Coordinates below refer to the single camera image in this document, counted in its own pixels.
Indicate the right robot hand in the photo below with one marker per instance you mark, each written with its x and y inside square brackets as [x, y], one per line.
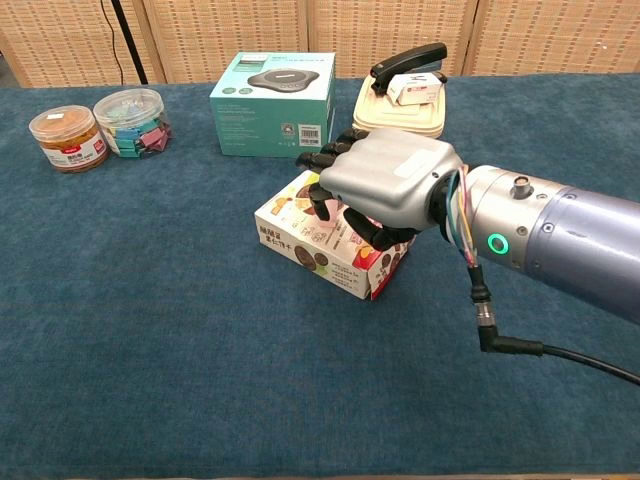
[390, 175]

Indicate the white printed cookie box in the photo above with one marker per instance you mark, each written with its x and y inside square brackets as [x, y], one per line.
[320, 270]

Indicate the beige lidded food container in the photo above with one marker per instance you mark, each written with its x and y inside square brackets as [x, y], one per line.
[380, 112]

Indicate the small white staples box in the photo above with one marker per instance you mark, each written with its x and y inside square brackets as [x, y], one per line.
[417, 93]

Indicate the black stapler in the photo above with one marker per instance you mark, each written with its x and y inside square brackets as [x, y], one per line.
[411, 56]

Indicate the teal speakerphone product box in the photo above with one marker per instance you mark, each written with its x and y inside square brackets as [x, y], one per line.
[270, 122]

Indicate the bamboo folding screen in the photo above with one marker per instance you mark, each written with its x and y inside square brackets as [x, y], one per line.
[525, 30]

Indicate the blue table cloth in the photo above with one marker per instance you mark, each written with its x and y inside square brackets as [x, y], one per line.
[200, 350]

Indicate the clear jar of binder clips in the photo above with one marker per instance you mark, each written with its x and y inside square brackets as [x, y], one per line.
[135, 132]

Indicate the black tripod stand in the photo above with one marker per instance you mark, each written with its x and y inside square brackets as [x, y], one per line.
[129, 40]

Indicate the clear jar of rubber bands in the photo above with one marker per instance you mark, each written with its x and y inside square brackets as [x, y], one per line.
[70, 147]

